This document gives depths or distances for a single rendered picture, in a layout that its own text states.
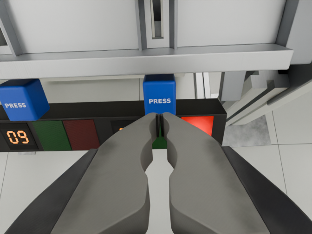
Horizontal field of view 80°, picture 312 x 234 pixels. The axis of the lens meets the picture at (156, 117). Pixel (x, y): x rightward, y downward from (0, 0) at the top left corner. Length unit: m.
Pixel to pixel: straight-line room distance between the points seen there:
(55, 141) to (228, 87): 0.18
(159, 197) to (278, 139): 0.57
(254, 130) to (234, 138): 0.09
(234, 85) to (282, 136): 0.80
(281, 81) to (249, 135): 0.67
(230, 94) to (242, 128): 0.71
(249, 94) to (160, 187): 0.66
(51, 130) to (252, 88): 0.21
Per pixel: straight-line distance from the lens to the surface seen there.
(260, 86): 0.24
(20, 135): 0.23
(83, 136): 0.20
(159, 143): 0.19
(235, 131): 0.89
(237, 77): 0.20
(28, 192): 1.03
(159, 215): 0.86
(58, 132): 0.20
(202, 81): 0.59
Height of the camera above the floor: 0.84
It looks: 75 degrees down
